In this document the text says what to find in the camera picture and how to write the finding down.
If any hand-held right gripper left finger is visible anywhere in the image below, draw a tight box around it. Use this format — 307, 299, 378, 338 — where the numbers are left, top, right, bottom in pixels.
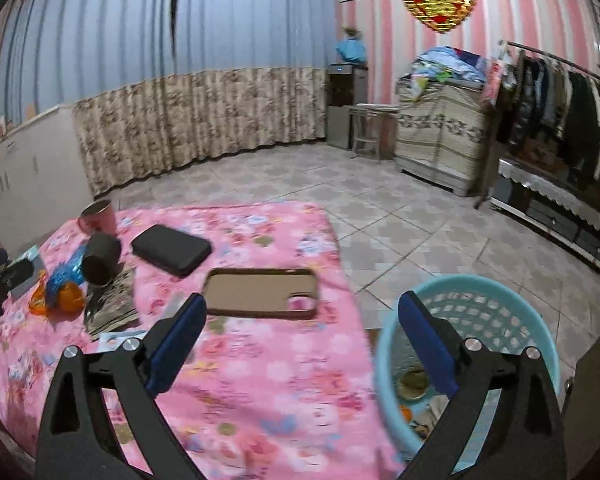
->
35, 292, 208, 480

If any brown phone case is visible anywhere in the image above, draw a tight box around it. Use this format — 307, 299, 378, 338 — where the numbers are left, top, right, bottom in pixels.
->
201, 267, 322, 321

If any grey water dispenser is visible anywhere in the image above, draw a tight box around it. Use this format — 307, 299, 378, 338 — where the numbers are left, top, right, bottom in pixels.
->
326, 62, 370, 150

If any black zip case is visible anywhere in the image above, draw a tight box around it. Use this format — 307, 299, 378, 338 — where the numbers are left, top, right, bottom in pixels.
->
131, 225, 212, 278

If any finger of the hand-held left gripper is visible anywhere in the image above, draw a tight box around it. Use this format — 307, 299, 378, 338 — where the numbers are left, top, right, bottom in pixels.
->
0, 259, 35, 291

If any wooden stool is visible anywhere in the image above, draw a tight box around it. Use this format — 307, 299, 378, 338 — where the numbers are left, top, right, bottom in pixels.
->
347, 103, 400, 161

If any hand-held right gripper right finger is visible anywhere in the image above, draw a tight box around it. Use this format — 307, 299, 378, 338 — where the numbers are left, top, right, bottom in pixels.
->
397, 290, 568, 480

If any pile of clothes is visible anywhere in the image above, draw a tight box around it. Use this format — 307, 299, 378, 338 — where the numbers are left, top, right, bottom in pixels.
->
410, 46, 491, 93

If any clothes rack with garments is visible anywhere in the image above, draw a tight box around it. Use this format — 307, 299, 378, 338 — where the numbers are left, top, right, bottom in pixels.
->
480, 40, 600, 196

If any black textured tumbler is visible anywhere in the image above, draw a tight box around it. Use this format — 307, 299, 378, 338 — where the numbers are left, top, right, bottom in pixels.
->
81, 231, 123, 286

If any cabinet with striped cover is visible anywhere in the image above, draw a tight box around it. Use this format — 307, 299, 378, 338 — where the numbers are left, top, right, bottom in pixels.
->
394, 77, 496, 197

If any light blue illustrated paper packet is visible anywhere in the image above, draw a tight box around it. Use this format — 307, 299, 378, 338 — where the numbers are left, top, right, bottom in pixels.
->
97, 330, 148, 348

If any light blue plastic basket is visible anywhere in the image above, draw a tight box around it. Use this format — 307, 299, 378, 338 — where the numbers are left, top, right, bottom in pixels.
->
375, 275, 561, 473

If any red heart wall decoration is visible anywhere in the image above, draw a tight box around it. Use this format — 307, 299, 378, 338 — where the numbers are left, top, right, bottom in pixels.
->
400, 0, 477, 35

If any grey patterned packet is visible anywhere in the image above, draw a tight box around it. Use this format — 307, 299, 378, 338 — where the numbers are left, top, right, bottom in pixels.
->
83, 265, 142, 338

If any pink cartoon mug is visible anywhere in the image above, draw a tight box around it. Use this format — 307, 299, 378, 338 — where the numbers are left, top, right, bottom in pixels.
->
77, 199, 118, 238

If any white cabinet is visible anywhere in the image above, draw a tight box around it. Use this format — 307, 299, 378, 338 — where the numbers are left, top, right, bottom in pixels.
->
0, 105, 96, 256

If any light blue tissue box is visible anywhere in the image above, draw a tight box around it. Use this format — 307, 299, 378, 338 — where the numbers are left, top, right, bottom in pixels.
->
9, 245, 48, 300

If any pink floral blanket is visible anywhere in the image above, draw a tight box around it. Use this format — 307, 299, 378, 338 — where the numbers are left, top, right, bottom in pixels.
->
0, 201, 406, 480

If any orange snack packet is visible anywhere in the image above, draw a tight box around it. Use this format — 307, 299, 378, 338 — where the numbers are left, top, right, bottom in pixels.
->
28, 272, 56, 317

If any low cabinet with lace cover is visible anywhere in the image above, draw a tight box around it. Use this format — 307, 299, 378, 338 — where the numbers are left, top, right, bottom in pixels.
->
490, 157, 600, 281

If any blue and floral curtain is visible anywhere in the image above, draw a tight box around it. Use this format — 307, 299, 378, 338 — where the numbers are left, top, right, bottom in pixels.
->
0, 0, 338, 196

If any blue bag on dispenser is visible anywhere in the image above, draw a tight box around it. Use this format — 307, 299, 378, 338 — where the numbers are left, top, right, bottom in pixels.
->
336, 35, 370, 67

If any blue plastic bag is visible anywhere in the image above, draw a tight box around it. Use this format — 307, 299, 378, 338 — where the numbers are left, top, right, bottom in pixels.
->
46, 245, 88, 306

